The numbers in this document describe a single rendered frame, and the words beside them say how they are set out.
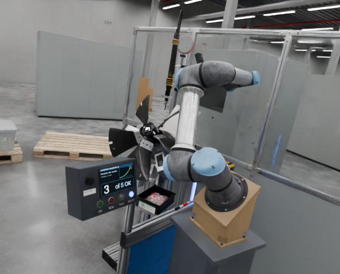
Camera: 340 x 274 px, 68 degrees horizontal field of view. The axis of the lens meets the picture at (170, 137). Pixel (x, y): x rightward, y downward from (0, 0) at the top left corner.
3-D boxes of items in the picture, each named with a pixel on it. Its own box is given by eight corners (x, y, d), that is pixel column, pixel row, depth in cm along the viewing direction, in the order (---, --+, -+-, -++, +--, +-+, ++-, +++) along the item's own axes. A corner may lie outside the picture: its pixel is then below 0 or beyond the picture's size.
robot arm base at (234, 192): (250, 185, 104) (243, 170, 99) (228, 213, 100) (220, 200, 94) (222, 172, 116) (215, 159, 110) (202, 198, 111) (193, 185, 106)
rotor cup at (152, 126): (142, 143, 189) (133, 133, 180) (153, 128, 193) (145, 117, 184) (156, 149, 180) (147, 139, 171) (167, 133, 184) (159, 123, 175)
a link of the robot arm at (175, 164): (188, 180, 96) (202, 56, 111) (157, 179, 105) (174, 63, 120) (203, 185, 105) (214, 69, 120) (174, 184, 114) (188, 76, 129)
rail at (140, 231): (216, 197, 192) (218, 187, 190) (221, 199, 189) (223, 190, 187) (119, 244, 124) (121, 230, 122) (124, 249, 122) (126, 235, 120)
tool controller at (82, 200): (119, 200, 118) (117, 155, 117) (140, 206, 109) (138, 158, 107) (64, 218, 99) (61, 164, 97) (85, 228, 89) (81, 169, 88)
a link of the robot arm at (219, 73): (224, 53, 103) (259, 67, 142) (200, 60, 109) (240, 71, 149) (226, 82, 103) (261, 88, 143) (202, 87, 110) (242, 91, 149)
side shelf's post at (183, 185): (172, 241, 257) (187, 164, 236) (175, 243, 254) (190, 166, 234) (169, 242, 254) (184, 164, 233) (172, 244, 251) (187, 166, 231)
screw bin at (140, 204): (152, 193, 174) (154, 184, 173) (174, 203, 167) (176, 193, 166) (134, 206, 155) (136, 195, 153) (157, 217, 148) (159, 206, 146)
